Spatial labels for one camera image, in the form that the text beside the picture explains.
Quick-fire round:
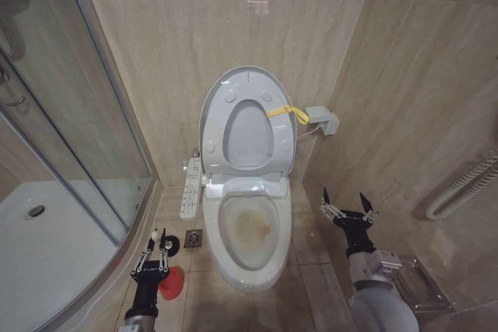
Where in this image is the yellow strap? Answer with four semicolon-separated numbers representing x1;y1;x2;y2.
266;103;310;126

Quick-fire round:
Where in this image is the white toilet seat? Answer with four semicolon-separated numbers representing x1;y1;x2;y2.
203;74;295;176

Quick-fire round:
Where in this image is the square metal floor drain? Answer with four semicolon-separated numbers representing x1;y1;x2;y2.
184;228;204;250

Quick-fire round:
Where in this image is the curved glass shower enclosure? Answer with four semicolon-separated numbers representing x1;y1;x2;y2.
0;0;156;332

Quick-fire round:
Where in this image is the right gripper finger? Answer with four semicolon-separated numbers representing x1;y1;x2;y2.
358;191;380;222
319;187;349;221

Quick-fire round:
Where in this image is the clear acrylic holder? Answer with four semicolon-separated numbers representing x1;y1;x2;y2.
388;255;455;313

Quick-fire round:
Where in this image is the grey wall socket box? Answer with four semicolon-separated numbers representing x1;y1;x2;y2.
304;105;340;137

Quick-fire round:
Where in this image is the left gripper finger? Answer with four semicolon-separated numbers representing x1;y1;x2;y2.
157;227;169;273
131;227;158;275

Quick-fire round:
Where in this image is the white toilet lid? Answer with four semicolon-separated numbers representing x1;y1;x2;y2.
198;65;300;186

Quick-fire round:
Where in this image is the black toilet brush white handle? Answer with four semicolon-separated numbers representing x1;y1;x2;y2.
150;226;181;257

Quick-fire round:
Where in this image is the white power cable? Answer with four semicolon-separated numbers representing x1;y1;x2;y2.
296;124;324;142

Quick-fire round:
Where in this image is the white ribbed hose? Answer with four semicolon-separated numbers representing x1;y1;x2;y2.
424;149;498;221

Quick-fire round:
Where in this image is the white toilet bowl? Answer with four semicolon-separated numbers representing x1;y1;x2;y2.
202;176;293;292

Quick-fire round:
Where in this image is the white bidet control panel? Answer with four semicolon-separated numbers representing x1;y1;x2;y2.
178;156;203;221

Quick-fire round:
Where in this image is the white shower tray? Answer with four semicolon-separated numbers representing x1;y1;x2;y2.
0;179;153;332

